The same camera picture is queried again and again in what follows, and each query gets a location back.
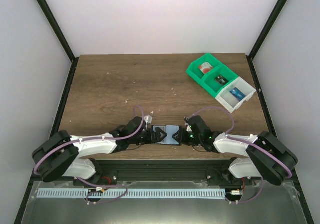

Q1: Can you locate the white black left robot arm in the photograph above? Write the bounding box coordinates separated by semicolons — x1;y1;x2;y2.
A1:
32;116;167;182

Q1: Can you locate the black frame post left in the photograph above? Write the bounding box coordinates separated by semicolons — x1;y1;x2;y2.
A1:
26;0;77;62

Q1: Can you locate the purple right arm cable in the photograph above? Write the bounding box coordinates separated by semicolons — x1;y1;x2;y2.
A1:
186;106;293;204

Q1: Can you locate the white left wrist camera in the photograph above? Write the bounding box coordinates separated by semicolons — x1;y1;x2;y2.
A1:
143;115;153;128

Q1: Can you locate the black frame post right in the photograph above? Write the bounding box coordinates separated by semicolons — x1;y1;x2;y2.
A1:
248;0;298;59

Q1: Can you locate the red white card in bin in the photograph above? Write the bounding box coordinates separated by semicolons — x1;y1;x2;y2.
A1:
198;62;214;74

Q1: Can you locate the black frame post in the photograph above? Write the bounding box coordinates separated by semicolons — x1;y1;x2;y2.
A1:
26;0;77;62
248;0;298;59

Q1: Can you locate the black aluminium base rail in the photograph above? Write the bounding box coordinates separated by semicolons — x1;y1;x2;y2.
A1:
32;159;298;187

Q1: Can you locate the blue card in bin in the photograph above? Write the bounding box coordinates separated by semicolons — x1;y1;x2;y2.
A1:
230;87;246;101

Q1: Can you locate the white slotted cable duct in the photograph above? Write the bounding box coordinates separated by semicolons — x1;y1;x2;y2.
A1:
36;188;226;199

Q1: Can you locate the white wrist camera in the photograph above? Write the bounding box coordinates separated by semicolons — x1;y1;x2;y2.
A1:
184;117;192;132
143;115;153;128

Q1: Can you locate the green plastic bin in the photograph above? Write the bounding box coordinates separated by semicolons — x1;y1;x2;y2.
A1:
200;65;239;97
186;53;222;84

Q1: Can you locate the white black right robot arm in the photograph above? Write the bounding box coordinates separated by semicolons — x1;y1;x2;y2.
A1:
171;115;298;186

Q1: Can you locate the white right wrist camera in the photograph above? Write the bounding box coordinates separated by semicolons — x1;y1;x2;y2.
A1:
184;117;192;132

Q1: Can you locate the white plastic bin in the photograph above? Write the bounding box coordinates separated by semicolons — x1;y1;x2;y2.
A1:
215;77;257;113

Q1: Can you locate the black leather card holder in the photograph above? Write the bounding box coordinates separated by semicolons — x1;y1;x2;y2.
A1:
151;125;181;146

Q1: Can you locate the dark green card in bin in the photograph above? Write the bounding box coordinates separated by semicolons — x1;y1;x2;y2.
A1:
214;75;229;85

